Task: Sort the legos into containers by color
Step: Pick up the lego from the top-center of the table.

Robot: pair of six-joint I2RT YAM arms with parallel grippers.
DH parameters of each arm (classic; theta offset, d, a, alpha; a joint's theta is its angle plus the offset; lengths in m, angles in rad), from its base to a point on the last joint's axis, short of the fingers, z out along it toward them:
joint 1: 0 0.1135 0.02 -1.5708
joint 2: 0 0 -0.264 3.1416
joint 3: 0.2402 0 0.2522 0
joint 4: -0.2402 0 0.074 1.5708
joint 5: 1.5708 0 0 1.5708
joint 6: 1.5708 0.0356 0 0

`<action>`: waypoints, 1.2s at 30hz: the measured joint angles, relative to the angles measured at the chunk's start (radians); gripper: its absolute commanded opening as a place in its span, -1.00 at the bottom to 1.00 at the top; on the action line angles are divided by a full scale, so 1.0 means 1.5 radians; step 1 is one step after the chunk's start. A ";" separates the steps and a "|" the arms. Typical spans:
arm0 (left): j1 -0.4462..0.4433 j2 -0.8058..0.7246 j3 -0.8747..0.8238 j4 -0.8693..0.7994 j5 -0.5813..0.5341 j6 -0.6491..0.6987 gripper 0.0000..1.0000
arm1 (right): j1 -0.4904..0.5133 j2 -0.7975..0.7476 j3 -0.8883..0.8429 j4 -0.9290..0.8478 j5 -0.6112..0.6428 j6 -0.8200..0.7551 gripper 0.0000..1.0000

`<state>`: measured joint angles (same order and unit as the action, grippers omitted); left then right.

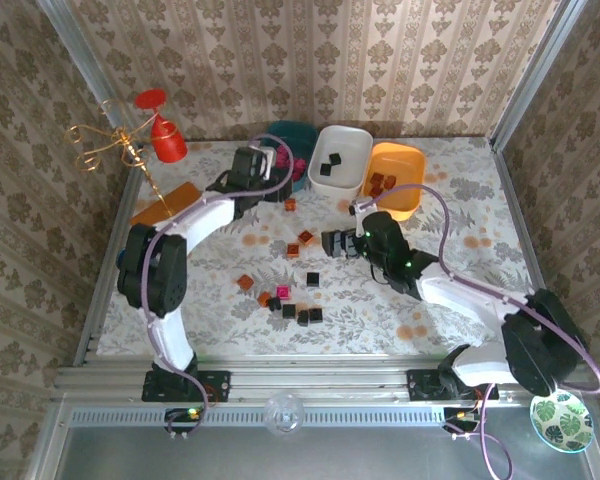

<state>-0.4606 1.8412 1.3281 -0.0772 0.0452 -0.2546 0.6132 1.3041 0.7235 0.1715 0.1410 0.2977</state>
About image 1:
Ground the teal plastic container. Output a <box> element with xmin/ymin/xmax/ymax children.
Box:
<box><xmin>265</xmin><ymin>119</ymin><xmax>317</xmax><ymax>194</ymax></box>

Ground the floral table cloth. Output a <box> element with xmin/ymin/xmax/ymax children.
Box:
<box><xmin>99</xmin><ymin>137</ymin><xmax>556</xmax><ymax>356</ymax></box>

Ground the orange plastic container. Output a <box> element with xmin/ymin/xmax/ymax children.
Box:
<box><xmin>360</xmin><ymin>142</ymin><xmax>427</xmax><ymax>222</ymax></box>

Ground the white plastic container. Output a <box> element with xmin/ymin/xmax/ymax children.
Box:
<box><xmin>308</xmin><ymin>124</ymin><xmax>374</xmax><ymax>202</ymax></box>

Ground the red plastic goblet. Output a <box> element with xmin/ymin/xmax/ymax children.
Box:
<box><xmin>133</xmin><ymin>88</ymin><xmax>188</xmax><ymax>165</ymax></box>

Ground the clear glass ball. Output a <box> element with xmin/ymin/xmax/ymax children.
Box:
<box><xmin>263</xmin><ymin>391</ymin><xmax>306</xmax><ymax>435</ymax></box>

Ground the leaf pattern bowl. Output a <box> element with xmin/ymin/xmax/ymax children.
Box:
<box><xmin>529</xmin><ymin>390</ymin><xmax>595</xmax><ymax>454</ymax></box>

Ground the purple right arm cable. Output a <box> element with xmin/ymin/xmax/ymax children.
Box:
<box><xmin>352</xmin><ymin>184</ymin><xmax>600</xmax><ymax>480</ymax></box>

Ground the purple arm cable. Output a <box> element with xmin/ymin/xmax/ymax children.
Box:
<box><xmin>140</xmin><ymin>134</ymin><xmax>296</xmax><ymax>441</ymax></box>
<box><xmin>352</xmin><ymin>184</ymin><xmax>600</xmax><ymax>480</ymax></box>

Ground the gold wire stand wooden base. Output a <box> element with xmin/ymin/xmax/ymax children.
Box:
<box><xmin>63</xmin><ymin>98</ymin><xmax>204</xmax><ymax>226</ymax></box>

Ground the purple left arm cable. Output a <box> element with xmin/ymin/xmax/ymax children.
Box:
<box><xmin>140</xmin><ymin>134</ymin><xmax>296</xmax><ymax>441</ymax></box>

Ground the aluminium front rail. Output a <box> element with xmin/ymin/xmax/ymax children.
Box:
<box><xmin>54</xmin><ymin>354</ymin><xmax>594</xmax><ymax>406</ymax></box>

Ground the aluminium table side rail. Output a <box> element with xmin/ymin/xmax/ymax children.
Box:
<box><xmin>72</xmin><ymin>144</ymin><xmax>149</xmax><ymax>369</ymax></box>
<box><xmin>489</xmin><ymin>137</ymin><xmax>546</xmax><ymax>301</ymax></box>

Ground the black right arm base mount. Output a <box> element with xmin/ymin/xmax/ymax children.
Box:
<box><xmin>407</xmin><ymin>368</ymin><xmax>500</xmax><ymax>401</ymax></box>

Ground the slotted grey cable duct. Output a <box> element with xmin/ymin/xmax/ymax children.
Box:
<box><xmin>69</xmin><ymin>403</ymin><xmax>449</xmax><ymax>429</ymax></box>

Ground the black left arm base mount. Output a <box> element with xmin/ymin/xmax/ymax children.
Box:
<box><xmin>142</xmin><ymin>368</ymin><xmax>231</xmax><ymax>404</ymax></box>

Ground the aluminium frame post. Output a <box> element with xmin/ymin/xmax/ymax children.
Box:
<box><xmin>487</xmin><ymin>0</ymin><xmax>589</xmax><ymax>151</ymax></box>
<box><xmin>36</xmin><ymin>0</ymin><xmax>131</xmax><ymax>139</ymax></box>

